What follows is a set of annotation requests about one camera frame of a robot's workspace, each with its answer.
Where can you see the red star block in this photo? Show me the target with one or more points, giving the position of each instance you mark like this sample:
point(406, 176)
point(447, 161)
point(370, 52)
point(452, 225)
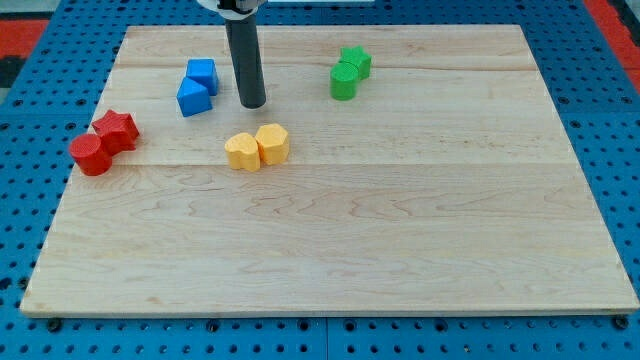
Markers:
point(117, 131)

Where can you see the green star block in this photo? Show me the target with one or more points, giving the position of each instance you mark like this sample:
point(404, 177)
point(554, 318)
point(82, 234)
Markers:
point(358, 57)

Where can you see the light wooden board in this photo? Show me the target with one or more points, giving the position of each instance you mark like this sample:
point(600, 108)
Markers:
point(446, 187)

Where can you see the blue cube block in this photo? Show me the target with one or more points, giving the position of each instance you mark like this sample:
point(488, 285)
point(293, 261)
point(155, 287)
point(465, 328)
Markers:
point(204, 72)

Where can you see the green cylinder block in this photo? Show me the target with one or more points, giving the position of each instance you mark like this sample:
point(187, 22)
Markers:
point(344, 79)

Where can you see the blue triangular block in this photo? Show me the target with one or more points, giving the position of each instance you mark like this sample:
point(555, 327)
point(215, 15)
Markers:
point(193, 98)

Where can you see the red cylinder block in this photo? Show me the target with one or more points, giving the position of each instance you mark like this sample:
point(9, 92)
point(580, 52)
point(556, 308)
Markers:
point(90, 155)

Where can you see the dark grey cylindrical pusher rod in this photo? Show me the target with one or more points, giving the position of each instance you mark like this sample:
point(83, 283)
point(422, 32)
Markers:
point(243, 42)

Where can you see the yellow hexagon block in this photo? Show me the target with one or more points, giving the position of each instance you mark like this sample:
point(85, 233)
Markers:
point(273, 143)

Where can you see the yellow heart block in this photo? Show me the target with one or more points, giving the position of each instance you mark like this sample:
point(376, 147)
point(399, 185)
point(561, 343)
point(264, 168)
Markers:
point(243, 152)

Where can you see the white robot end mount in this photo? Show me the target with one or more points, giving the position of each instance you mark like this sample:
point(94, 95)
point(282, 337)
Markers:
point(232, 9)

